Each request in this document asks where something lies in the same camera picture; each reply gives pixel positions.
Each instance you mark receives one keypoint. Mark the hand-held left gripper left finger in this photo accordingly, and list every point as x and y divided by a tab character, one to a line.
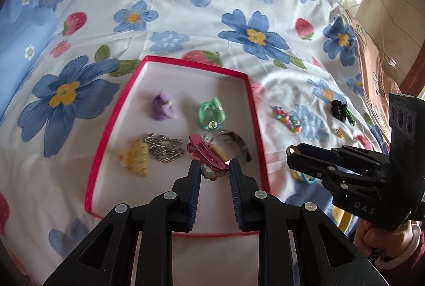
194	196

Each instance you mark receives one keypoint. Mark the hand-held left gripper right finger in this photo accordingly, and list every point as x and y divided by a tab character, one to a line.
237	193

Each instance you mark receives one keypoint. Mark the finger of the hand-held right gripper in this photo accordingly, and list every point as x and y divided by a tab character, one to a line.
315	163
362	160

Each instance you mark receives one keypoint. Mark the pink hair clip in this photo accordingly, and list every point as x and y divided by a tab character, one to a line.
202	148

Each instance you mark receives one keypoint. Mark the yellow hair claw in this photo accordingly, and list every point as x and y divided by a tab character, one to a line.
134	156

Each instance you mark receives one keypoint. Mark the green bow hair clip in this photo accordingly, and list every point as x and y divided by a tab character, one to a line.
202	113

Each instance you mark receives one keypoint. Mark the purple bow hair clip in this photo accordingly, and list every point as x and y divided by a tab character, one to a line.
161	106

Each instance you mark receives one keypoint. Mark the red jewelry box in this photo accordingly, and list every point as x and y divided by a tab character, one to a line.
186	83

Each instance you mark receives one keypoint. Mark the person's right forearm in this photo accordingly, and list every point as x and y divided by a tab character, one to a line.
411	256

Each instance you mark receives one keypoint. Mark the person's right hand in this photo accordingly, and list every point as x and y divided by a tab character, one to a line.
372	238

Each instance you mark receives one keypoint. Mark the black scrunchie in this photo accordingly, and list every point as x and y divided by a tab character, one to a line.
338	108

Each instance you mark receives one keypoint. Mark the pink printed blanket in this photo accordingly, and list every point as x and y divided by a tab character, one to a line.
372	67

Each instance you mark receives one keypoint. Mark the blue floral quilt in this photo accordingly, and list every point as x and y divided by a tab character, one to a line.
199	23

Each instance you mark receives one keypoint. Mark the light blue flower pillow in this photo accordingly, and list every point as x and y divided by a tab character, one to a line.
20	40

